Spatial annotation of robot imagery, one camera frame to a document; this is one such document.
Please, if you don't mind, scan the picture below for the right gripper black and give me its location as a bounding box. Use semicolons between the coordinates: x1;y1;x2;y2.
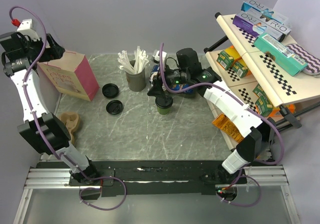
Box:
147;62;190;99

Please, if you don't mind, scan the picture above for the black plastic cup lid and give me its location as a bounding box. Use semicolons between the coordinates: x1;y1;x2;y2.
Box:
155;96;173;109

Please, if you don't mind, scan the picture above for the green paper cup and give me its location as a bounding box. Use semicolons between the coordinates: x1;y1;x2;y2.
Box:
157;106;171;115

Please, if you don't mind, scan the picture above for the pink paper gift bag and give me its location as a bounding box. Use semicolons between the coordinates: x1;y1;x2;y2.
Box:
38;50;99;101

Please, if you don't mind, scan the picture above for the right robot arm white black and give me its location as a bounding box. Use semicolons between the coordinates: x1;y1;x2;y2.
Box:
148;48;276;183

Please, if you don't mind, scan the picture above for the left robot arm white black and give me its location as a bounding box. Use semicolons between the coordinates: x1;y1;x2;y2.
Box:
0;31;99;185

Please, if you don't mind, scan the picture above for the blue chips bag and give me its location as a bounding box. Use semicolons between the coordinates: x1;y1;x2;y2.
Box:
149;64;190;91

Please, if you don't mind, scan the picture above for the stack of black lids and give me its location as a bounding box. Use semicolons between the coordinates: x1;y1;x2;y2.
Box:
101;83;120;99

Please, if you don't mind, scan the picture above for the cardboard cup carrier tray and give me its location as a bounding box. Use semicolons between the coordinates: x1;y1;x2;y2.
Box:
59;112;81;145

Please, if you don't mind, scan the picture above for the orange snack packet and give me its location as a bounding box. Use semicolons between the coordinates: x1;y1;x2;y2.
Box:
212;113;244;143

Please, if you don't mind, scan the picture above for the green yellow box upper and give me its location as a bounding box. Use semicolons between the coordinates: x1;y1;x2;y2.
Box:
216;46;242;70

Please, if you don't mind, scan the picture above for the green yellow box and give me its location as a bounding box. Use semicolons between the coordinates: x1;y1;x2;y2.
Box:
232;59;251;78
216;46;242;70

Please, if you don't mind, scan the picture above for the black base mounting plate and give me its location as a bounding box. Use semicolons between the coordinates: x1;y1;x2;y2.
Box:
67;160;248;198

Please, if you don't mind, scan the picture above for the green box lower shelf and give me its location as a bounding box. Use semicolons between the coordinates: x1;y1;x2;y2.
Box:
253;84;274;117

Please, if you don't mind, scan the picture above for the beige tiered shelf rack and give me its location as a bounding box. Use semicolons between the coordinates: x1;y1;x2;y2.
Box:
203;11;320;152

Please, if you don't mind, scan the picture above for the purple toothpaste box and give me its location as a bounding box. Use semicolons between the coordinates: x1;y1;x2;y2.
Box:
232;11;291;42

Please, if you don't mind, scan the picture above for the orange chips bag lower shelf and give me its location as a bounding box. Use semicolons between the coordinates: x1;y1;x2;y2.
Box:
269;104;296;117

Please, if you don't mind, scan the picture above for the blue toothpaste box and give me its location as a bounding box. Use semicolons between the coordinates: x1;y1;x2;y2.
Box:
241;0;290;24

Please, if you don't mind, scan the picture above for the teal box with barcode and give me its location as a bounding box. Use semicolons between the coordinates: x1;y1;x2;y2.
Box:
254;33;308;76

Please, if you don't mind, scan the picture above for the purple wavy striped pouch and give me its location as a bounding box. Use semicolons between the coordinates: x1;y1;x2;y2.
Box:
286;43;320;78

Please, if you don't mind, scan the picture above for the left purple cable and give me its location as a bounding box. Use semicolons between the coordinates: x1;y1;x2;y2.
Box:
8;6;127;212

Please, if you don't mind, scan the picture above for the purple cable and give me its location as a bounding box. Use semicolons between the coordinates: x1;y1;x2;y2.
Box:
8;6;127;212
159;42;285;207

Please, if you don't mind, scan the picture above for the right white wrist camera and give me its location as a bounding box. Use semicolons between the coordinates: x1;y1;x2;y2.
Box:
151;50;168;64

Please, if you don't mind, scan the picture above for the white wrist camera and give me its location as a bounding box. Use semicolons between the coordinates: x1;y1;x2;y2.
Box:
17;18;40;41
151;50;168;64

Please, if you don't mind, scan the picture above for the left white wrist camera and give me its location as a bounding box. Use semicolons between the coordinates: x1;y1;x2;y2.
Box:
17;18;40;41

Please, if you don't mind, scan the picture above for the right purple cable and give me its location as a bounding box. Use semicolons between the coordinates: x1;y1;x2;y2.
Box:
159;42;285;207

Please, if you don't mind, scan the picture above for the aluminium rail frame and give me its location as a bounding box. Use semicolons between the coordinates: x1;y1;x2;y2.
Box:
14;166;301;224

